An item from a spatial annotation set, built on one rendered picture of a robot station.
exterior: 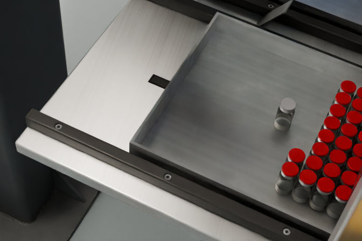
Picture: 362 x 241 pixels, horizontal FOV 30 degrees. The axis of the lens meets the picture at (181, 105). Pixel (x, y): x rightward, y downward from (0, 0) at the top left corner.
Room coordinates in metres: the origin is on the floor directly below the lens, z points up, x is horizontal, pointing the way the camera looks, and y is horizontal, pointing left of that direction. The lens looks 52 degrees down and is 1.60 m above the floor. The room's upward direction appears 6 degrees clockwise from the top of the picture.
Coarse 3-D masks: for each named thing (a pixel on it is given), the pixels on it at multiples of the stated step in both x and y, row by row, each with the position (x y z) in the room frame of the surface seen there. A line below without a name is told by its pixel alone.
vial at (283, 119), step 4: (280, 108) 0.54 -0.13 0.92; (280, 112) 0.53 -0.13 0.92; (284, 112) 0.53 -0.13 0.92; (288, 112) 0.53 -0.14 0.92; (292, 112) 0.53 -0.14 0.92; (276, 116) 0.54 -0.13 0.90; (280, 116) 0.53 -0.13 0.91; (284, 116) 0.53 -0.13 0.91; (288, 116) 0.53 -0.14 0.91; (292, 116) 0.53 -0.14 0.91; (276, 120) 0.53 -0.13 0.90; (280, 120) 0.53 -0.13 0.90; (284, 120) 0.53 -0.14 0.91; (288, 120) 0.53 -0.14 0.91; (276, 124) 0.53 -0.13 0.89; (280, 124) 0.53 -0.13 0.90; (284, 124) 0.53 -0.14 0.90; (288, 124) 0.53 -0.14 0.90; (280, 128) 0.53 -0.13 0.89; (284, 128) 0.53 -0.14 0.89; (288, 128) 0.53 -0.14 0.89
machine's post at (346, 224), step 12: (360, 180) 0.34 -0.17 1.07; (360, 192) 0.31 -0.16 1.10; (348, 204) 0.34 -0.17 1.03; (360, 204) 0.31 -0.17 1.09; (348, 216) 0.31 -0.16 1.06; (360, 216) 0.30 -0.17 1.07; (336, 228) 0.34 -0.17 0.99; (348, 228) 0.31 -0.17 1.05; (360, 228) 0.30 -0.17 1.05; (336, 240) 0.31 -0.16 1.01; (348, 240) 0.30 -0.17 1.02; (360, 240) 0.30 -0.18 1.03
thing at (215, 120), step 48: (192, 48) 0.63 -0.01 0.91; (240, 48) 0.67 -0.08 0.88; (288, 48) 0.66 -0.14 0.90; (192, 96) 0.57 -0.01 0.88; (240, 96) 0.58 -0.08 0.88; (288, 96) 0.59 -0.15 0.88; (144, 144) 0.49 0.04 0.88; (192, 144) 0.49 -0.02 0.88; (240, 144) 0.50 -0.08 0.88; (288, 144) 0.51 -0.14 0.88; (240, 192) 0.41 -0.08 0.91
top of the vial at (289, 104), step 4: (284, 100) 0.54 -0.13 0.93; (288, 100) 0.55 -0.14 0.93; (292, 100) 0.55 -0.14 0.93; (280, 104) 0.54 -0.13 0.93; (284, 104) 0.54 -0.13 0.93; (288, 104) 0.54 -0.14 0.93; (292, 104) 0.54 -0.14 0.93; (284, 108) 0.53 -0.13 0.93; (288, 108) 0.53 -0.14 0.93; (292, 108) 0.53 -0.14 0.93
